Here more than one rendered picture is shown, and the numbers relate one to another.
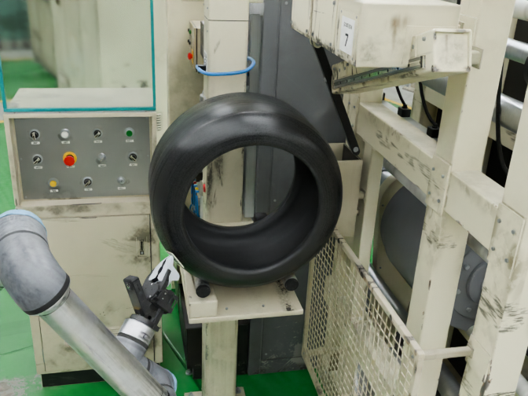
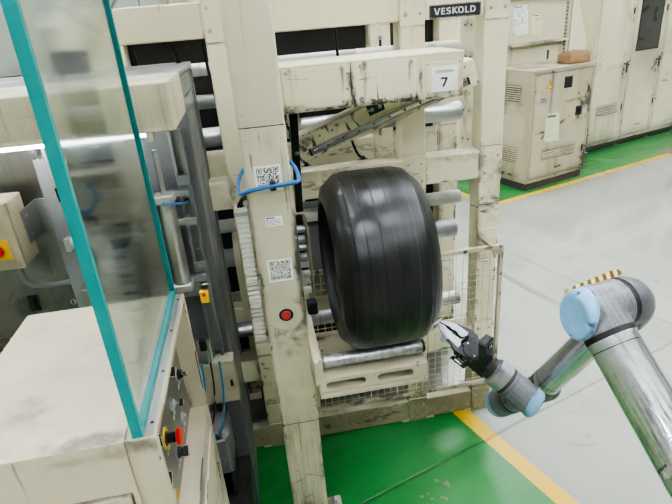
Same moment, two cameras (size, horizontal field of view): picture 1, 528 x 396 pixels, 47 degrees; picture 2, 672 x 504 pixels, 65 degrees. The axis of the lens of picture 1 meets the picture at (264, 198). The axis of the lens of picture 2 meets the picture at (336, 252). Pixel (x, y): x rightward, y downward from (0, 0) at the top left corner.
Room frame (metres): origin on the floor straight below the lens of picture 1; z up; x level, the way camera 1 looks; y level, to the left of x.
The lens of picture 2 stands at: (1.71, 1.66, 1.92)
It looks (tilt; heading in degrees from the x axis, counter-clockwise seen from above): 24 degrees down; 275
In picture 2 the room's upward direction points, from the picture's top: 5 degrees counter-clockwise
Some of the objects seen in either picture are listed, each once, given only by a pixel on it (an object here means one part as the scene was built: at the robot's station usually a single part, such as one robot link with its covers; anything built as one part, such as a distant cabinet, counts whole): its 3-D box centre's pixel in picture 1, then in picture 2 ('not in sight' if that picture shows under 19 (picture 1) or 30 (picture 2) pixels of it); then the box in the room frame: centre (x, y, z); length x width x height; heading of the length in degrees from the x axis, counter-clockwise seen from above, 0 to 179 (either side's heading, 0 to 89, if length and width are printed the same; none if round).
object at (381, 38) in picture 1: (361, 19); (366, 78); (1.73, -0.24, 1.71); 0.61 x 0.25 x 0.15; 13
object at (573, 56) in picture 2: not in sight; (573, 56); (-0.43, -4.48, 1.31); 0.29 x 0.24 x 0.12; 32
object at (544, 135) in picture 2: not in sight; (540, 124); (-0.12, -4.43, 0.62); 0.91 x 0.58 x 1.25; 32
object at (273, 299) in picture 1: (237, 286); (363, 355); (1.79, 0.07, 0.80); 0.37 x 0.36 x 0.02; 103
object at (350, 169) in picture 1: (330, 189); (285, 257); (2.09, -0.25, 1.05); 0.20 x 0.15 x 0.30; 13
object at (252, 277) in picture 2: not in sight; (253, 277); (2.11, 0.20, 1.19); 0.05 x 0.04 x 0.48; 103
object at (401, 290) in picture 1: (404, 260); (251, 306); (2.37, -0.63, 0.61); 0.33 x 0.06 x 0.86; 103
